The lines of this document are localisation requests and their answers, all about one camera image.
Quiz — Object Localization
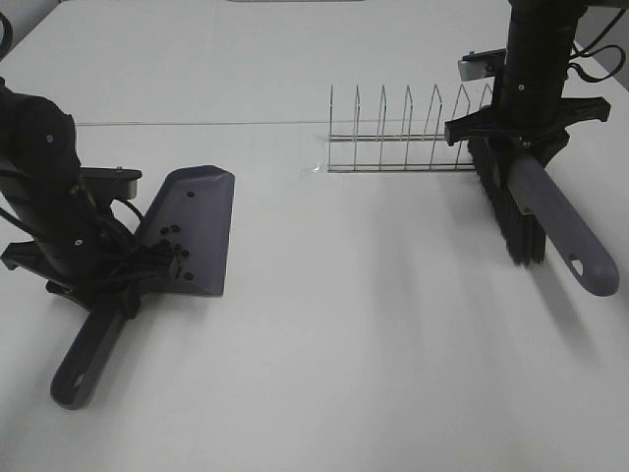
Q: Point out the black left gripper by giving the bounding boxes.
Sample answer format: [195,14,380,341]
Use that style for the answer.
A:
[1,242,169,319]

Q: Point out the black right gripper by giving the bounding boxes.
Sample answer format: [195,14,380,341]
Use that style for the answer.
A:
[443,97,610,147]

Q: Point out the pile of coffee beans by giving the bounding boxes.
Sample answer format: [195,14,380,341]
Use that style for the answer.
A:
[143,188,195,284]

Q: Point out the grey hand brush black bristles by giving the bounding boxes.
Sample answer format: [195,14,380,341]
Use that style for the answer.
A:
[468,138,620,297]

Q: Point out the grey plastic dustpan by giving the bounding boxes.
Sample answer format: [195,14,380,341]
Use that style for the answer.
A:
[50,165,235,410]

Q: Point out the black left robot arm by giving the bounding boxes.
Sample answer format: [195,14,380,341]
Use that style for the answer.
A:
[1,86,174,319]

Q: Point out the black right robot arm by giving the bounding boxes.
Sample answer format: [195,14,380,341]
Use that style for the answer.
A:
[444,1,610,165]

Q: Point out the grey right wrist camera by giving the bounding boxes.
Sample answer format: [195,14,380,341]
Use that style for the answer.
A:
[458,48,506,82]

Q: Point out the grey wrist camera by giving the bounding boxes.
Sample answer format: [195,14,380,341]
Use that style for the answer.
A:
[81,167,143,200]
[458,48,506,82]

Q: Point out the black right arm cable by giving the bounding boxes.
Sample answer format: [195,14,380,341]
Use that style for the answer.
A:
[564,0,629,83]

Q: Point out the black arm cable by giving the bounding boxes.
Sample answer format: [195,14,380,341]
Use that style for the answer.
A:
[564,0,629,83]
[0,196,148,242]

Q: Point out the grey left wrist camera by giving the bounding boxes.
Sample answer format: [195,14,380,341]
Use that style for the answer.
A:
[81,167,143,200]

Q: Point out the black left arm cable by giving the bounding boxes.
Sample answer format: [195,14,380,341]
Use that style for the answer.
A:
[0,196,148,242]

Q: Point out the metal wire rack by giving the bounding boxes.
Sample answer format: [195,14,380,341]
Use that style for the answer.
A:
[321,84,492,174]

